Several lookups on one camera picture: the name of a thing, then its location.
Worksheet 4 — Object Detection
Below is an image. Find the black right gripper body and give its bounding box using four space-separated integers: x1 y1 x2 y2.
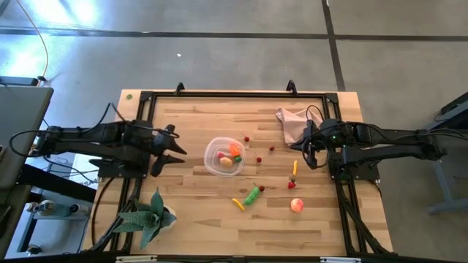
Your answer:
306 119 336 154

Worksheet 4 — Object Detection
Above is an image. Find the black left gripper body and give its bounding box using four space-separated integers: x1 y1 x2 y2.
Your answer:
144 126 167 161

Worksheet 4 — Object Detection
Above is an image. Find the clear plastic tupperware container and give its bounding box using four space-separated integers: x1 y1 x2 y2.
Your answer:
203 136 246 178

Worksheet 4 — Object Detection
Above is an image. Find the orange-pink toy peach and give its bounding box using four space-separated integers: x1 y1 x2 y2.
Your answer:
290 197 305 214

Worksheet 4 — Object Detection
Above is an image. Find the orange toy carrot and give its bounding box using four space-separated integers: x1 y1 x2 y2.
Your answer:
229 142 243 164

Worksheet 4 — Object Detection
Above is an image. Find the green toy cucumber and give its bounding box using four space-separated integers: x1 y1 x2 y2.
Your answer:
243 186 261 207

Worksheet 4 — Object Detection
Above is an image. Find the pink folded cloth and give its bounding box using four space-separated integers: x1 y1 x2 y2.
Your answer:
274 107 325 145

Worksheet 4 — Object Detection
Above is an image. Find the white plant pot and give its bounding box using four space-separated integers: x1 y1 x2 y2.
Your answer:
162 205 178 231

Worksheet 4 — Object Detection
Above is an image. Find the green artificial plant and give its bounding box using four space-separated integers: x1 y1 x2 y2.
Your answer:
113 188 178 251

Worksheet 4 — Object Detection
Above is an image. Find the white printed label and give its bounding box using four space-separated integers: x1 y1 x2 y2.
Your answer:
69 153 103 191

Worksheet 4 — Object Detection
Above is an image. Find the white small device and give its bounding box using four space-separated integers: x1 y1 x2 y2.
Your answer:
69 203 91 216

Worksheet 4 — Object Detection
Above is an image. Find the black diagonal bar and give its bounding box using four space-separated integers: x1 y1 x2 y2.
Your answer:
18 164 98 204

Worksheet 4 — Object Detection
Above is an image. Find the clear bottle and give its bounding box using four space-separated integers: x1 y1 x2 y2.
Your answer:
24 199 72 218

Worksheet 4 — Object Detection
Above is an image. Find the blue-grey metal stand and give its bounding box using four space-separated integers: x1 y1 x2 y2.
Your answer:
426 91 468 215

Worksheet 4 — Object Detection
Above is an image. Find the grey desk top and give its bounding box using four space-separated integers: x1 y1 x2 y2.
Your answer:
0 85 55 189

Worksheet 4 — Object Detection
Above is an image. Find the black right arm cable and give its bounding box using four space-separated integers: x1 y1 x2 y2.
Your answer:
301 104 330 170

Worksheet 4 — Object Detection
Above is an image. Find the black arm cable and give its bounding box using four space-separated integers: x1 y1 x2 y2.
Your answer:
301 104 330 170
8 102 181 159

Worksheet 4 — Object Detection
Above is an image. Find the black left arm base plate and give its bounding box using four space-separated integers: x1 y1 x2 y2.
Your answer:
88 156 151 179

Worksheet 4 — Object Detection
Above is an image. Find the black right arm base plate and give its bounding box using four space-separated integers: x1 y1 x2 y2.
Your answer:
328 151 381 182

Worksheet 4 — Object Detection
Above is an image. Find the black aluminium table frame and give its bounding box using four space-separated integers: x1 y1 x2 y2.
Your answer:
86 90 394 256

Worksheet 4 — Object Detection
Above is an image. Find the white bracket strip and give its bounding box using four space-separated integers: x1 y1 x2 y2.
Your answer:
320 256 362 263
115 255 158 263

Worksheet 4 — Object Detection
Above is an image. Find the orange cable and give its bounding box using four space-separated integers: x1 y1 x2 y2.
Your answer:
14 0 50 80

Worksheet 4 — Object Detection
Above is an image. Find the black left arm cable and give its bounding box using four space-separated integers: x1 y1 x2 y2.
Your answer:
8 102 181 159

